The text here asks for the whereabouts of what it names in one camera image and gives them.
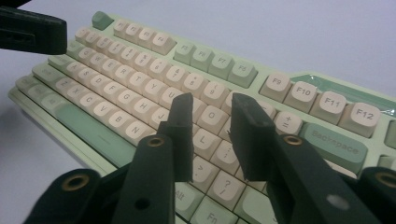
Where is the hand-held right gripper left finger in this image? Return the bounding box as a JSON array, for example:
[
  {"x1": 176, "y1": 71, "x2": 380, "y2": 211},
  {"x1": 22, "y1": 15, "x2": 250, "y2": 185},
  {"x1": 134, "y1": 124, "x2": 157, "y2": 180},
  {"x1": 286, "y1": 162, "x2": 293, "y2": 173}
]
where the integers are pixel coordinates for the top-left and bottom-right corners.
[{"x1": 157, "y1": 92, "x2": 194, "y2": 183}]

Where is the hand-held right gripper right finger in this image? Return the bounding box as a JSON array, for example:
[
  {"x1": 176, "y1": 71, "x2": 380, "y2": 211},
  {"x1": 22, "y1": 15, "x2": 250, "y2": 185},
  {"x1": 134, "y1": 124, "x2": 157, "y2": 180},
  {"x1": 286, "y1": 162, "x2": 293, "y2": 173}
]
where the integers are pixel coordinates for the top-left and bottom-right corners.
[{"x1": 228, "y1": 92, "x2": 283, "y2": 183}]

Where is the green and cream keyboard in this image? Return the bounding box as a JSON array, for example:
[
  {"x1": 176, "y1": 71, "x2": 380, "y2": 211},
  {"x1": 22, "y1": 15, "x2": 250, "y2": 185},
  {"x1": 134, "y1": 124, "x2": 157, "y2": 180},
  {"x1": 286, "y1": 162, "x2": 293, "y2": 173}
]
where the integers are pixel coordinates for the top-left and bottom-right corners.
[{"x1": 7, "y1": 10, "x2": 396, "y2": 224}]

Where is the white table mat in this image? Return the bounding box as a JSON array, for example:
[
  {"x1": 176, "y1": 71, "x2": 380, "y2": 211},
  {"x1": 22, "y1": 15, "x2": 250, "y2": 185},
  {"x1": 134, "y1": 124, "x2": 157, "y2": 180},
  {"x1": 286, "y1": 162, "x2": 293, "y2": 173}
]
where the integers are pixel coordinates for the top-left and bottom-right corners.
[{"x1": 0, "y1": 0, "x2": 396, "y2": 224}]

